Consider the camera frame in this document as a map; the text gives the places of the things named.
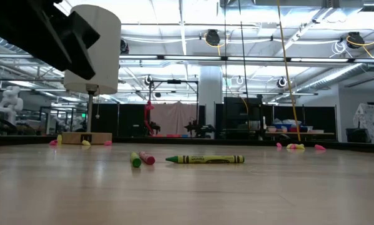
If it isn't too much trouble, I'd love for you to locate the white shade table lamp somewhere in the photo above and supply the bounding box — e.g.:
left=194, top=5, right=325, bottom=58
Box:
left=61, top=4, right=123, bottom=146

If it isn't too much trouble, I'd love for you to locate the black bin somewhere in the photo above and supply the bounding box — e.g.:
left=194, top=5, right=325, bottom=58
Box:
left=345, top=127, right=373, bottom=144

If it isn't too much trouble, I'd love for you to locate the long led light bar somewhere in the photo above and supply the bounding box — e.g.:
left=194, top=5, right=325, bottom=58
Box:
left=0, top=52, right=374, bottom=64

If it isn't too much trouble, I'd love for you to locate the blue plastic bin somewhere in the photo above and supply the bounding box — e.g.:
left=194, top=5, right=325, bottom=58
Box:
left=273, top=122, right=293, bottom=133

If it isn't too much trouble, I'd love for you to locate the beige curtain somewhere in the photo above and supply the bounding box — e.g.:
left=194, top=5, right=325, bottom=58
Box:
left=149, top=101, right=198, bottom=137

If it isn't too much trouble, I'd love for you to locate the white robot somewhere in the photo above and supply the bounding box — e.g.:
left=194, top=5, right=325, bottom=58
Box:
left=0, top=85, right=24, bottom=126

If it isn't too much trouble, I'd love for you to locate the tall black cabinet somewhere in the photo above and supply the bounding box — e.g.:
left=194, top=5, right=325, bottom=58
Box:
left=223, top=96, right=263, bottom=140

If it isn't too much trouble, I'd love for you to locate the yellow green crayon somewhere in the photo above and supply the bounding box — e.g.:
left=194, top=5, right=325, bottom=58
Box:
left=129, top=151, right=143, bottom=168
left=165, top=154, right=246, bottom=164

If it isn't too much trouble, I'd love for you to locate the white patterned cloth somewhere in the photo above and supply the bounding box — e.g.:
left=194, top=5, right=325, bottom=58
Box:
left=352, top=102, right=374, bottom=144

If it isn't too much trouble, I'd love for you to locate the yellow hanging cable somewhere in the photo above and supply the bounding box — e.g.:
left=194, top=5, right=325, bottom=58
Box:
left=275, top=0, right=302, bottom=143

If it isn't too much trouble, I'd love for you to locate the black coiled hanging cable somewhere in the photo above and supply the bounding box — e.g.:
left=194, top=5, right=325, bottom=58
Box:
left=238, top=0, right=251, bottom=133

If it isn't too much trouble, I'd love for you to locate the wooden background table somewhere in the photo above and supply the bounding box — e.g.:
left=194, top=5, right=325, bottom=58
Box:
left=265, top=131, right=335, bottom=140

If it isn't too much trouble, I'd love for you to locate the red crayon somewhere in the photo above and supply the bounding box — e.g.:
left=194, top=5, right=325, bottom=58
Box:
left=138, top=151, right=156, bottom=166

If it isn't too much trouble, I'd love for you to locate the black stand frame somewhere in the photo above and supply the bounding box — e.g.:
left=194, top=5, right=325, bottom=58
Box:
left=148, top=79, right=200, bottom=126

